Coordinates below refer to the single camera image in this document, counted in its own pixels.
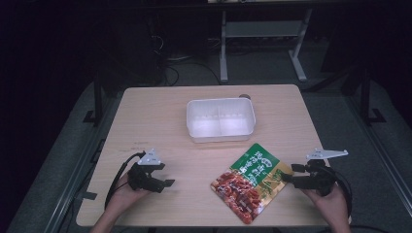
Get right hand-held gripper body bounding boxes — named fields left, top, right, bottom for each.
left=304, top=148, right=350, bottom=197

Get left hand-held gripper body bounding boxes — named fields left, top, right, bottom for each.
left=126, top=148, right=166, bottom=194

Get green and red food packet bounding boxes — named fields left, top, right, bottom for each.
left=209, top=142, right=294, bottom=225

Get white plastic container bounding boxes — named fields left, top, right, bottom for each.
left=186, top=97, right=258, bottom=145

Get person's left hand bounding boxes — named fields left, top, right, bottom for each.
left=105, top=174, right=154, bottom=216

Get person's right hand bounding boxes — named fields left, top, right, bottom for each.
left=300, top=183, right=350, bottom=225

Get black metal stand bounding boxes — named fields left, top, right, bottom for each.
left=82, top=80, right=105, bottom=127
left=359, top=66, right=388, bottom=126

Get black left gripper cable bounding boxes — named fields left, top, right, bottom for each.
left=103, top=150, right=148, bottom=210

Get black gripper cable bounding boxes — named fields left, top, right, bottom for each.
left=333, top=170, right=354, bottom=218
left=103, top=150, right=148, bottom=210

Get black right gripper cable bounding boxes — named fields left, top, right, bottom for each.
left=333, top=170, right=354, bottom=218

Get black table edge bracket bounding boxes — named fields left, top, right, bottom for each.
left=75, top=190, right=98, bottom=201

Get black floor cables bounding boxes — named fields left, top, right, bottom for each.
left=149, top=33, right=222, bottom=87

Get white metal desk frame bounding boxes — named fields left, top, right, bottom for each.
left=219, top=8, right=314, bottom=83

